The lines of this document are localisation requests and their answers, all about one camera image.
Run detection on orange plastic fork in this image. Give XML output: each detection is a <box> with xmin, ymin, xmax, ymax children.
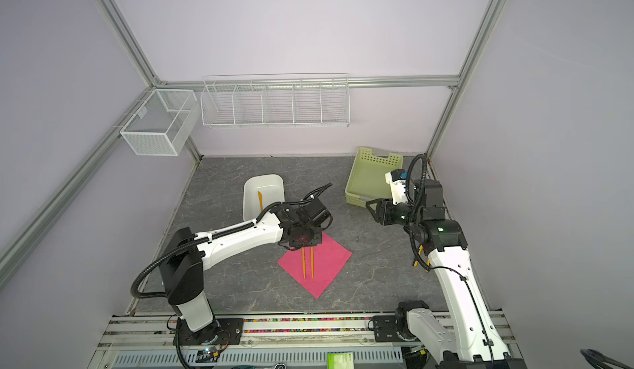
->
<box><xmin>310</xmin><ymin>247</ymin><xmax>315</xmax><ymax>278</ymax></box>

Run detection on orange plastic spoon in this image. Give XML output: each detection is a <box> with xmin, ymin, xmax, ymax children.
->
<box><xmin>300</xmin><ymin>248</ymin><xmax>306</xmax><ymax>279</ymax></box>

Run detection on pink paper napkin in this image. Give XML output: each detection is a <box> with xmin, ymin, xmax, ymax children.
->
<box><xmin>277</xmin><ymin>234</ymin><xmax>352</xmax><ymax>299</ymax></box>

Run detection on orange plastic knife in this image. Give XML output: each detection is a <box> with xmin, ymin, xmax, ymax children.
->
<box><xmin>257</xmin><ymin>191</ymin><xmax>264</xmax><ymax>211</ymax></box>

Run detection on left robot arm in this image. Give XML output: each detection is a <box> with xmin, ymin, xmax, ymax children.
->
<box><xmin>130</xmin><ymin>182</ymin><xmax>333</xmax><ymax>345</ymax></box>

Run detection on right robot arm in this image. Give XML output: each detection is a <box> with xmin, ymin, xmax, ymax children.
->
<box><xmin>366</xmin><ymin>154</ymin><xmax>526</xmax><ymax>368</ymax></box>

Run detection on green plastic basket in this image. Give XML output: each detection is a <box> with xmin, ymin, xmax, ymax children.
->
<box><xmin>345</xmin><ymin>147</ymin><xmax>404</xmax><ymax>208</ymax></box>

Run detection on white plastic tub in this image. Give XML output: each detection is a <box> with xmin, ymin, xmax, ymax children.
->
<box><xmin>242</xmin><ymin>174</ymin><xmax>285</xmax><ymax>221</ymax></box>

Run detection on yellow blue tool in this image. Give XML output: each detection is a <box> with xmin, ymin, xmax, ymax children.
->
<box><xmin>413</xmin><ymin>244</ymin><xmax>430</xmax><ymax>273</ymax></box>

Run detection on green box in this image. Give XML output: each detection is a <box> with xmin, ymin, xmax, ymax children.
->
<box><xmin>327</xmin><ymin>352</ymin><xmax>355</xmax><ymax>369</ymax></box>

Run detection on white mesh box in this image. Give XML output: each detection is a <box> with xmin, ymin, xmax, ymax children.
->
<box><xmin>121</xmin><ymin>89</ymin><xmax>201</xmax><ymax>157</ymax></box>

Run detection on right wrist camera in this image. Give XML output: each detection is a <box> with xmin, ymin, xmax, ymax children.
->
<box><xmin>385</xmin><ymin>168</ymin><xmax>409</xmax><ymax>205</ymax></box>

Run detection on white wire shelf basket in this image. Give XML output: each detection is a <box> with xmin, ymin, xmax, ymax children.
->
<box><xmin>201</xmin><ymin>73</ymin><xmax>351</xmax><ymax>128</ymax></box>

